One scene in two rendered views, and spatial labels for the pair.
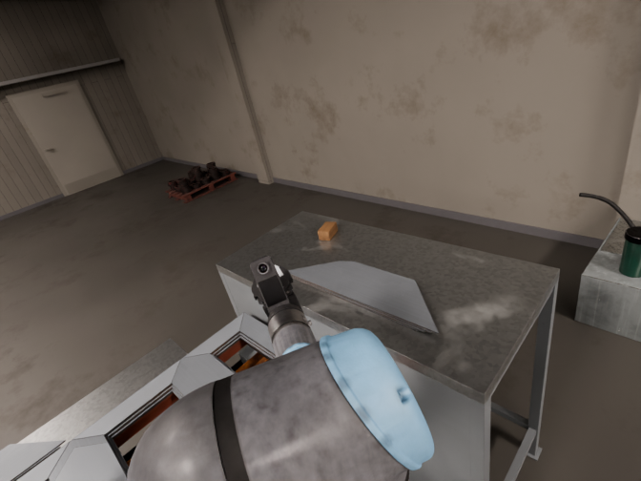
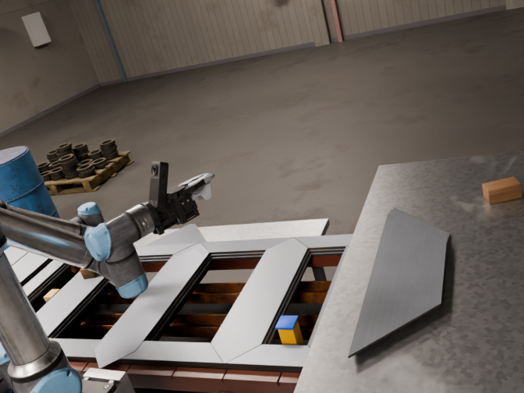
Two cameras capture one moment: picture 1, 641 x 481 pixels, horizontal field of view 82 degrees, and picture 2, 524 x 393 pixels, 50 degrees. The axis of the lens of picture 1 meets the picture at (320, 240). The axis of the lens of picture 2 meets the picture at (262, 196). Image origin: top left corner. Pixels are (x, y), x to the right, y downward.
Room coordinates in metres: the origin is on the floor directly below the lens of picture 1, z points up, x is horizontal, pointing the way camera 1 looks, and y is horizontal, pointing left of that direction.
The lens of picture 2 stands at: (0.29, -1.16, 1.94)
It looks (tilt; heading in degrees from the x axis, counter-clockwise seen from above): 23 degrees down; 66
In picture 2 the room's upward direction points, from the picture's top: 16 degrees counter-clockwise
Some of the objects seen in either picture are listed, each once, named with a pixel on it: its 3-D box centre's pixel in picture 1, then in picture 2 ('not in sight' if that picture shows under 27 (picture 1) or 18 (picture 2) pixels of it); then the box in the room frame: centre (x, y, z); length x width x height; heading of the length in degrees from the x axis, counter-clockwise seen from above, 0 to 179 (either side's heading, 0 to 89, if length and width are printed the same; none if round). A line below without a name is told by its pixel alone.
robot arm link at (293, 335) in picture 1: (299, 360); (112, 238); (0.46, 0.08, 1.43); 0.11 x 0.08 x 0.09; 11
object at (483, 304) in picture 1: (357, 269); (449, 256); (1.27, -0.12, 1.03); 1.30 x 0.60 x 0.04; 40
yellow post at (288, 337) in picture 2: not in sight; (295, 348); (0.86, 0.19, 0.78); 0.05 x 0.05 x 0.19; 40
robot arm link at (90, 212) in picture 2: not in sight; (91, 218); (0.52, 0.90, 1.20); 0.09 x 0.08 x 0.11; 18
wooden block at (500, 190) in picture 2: (327, 231); (501, 190); (1.59, -0.05, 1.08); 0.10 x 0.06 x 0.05; 148
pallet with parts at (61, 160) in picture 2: not in sight; (69, 163); (1.08, 5.73, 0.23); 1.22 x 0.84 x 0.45; 126
